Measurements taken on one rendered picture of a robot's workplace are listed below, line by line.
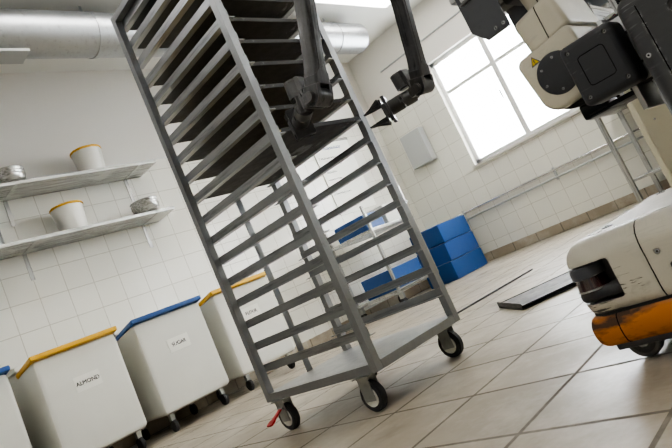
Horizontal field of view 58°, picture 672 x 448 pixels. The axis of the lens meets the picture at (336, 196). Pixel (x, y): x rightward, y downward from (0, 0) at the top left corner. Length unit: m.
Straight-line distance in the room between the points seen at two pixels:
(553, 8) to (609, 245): 0.58
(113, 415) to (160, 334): 0.58
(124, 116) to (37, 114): 0.73
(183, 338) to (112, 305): 0.81
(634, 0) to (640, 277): 0.54
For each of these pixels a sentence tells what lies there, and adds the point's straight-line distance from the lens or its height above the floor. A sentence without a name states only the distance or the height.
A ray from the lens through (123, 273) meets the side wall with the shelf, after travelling 5.05.
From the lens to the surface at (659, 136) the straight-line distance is 2.18.
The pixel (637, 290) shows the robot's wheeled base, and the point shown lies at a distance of 1.38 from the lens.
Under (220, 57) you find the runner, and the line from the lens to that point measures 2.24.
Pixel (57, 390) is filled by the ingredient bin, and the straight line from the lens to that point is 4.00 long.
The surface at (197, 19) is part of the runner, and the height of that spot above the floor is 1.49.
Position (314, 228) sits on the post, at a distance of 1.95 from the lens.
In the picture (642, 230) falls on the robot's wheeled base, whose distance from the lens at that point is 1.35.
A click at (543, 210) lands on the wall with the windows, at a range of 6.79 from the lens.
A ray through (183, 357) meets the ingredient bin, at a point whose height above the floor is 0.42.
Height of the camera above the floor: 0.39
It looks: 8 degrees up
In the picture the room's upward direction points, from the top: 24 degrees counter-clockwise
